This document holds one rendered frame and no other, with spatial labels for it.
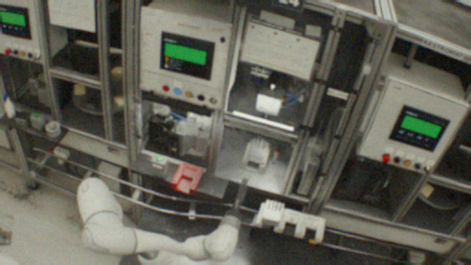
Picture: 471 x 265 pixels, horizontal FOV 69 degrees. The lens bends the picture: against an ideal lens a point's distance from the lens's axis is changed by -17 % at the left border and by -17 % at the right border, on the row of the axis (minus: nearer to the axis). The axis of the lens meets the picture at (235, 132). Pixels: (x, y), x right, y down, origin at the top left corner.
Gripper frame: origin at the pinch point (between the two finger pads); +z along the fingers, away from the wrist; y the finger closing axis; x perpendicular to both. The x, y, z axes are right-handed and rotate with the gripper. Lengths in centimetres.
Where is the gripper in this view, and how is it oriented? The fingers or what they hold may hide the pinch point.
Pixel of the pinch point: (243, 188)
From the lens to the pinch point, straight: 193.0
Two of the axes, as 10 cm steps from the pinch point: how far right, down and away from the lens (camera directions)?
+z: 2.6, -6.2, 7.4
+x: -9.6, -2.7, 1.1
